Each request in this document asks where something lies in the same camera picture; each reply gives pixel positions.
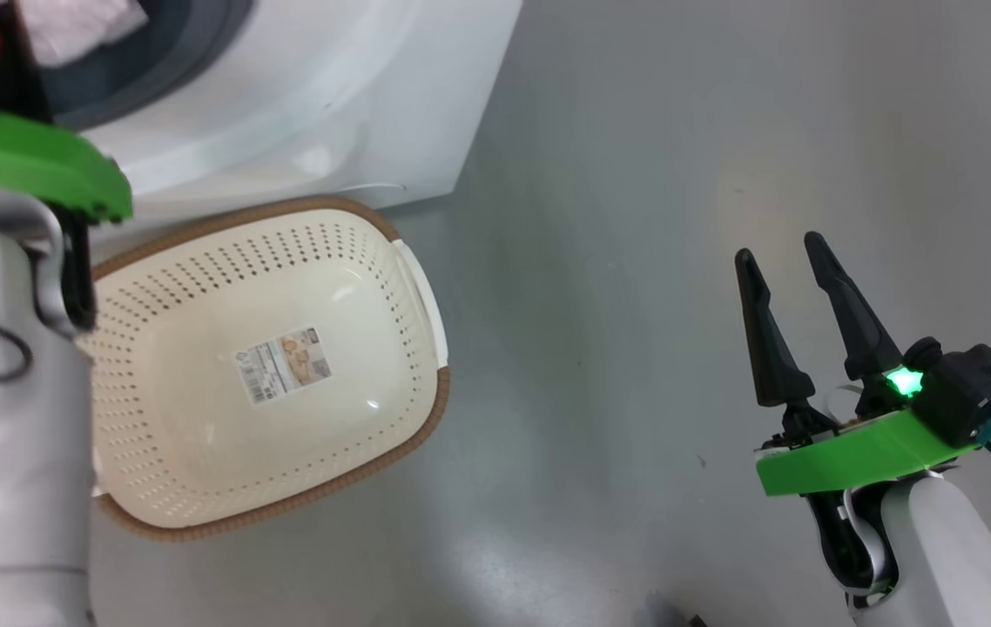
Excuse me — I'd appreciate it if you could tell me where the cream perforated laundry basket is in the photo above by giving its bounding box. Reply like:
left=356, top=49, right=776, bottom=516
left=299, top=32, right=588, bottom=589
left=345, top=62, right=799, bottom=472
left=78, top=196, right=451, bottom=543

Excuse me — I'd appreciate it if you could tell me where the grey rubber door gasket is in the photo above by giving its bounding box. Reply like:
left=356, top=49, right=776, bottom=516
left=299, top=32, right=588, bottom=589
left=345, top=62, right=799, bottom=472
left=43, top=0, right=257, bottom=131

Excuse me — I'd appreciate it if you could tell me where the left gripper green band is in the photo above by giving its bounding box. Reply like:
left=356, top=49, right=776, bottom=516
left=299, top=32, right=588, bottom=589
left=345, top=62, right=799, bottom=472
left=0, top=111, right=134, bottom=332

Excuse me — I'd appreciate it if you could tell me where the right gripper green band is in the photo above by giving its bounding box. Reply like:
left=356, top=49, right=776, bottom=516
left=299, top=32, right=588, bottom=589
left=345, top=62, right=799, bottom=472
left=734, top=233, right=980, bottom=602

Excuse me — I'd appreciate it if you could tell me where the printed basket label sticker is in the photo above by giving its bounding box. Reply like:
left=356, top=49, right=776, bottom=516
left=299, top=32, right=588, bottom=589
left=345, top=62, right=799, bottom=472
left=234, top=327, right=333, bottom=406

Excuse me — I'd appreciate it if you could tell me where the white front-load washing machine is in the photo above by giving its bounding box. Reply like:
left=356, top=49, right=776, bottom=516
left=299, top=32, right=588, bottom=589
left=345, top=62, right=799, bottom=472
left=0, top=0, right=524, bottom=245

